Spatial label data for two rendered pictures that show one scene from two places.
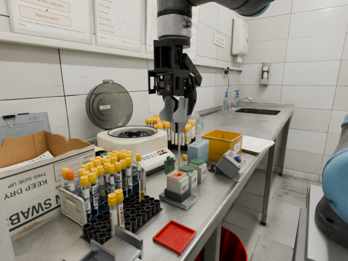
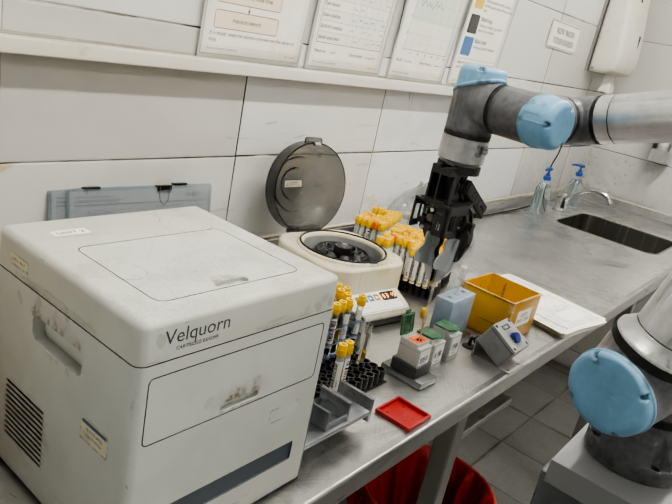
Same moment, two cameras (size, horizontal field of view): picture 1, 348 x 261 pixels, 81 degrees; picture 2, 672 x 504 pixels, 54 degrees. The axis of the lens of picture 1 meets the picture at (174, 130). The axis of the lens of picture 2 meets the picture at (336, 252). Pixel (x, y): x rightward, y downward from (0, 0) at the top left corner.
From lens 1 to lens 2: 65 cm
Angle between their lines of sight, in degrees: 5
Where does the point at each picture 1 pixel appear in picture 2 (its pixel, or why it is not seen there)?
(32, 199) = not seen: hidden behind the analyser
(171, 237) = (397, 414)
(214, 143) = (483, 300)
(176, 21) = (468, 148)
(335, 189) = (574, 381)
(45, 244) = not seen: hidden behind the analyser
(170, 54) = (451, 185)
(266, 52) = not seen: outside the picture
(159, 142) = (387, 276)
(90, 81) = (278, 131)
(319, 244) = (572, 453)
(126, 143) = (336, 270)
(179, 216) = (409, 395)
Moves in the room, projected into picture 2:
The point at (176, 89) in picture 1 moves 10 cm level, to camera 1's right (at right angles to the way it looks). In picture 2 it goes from (447, 231) to (509, 245)
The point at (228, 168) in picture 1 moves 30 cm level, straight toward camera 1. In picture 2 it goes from (496, 347) to (467, 416)
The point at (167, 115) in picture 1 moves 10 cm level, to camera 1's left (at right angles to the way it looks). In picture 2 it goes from (425, 254) to (367, 241)
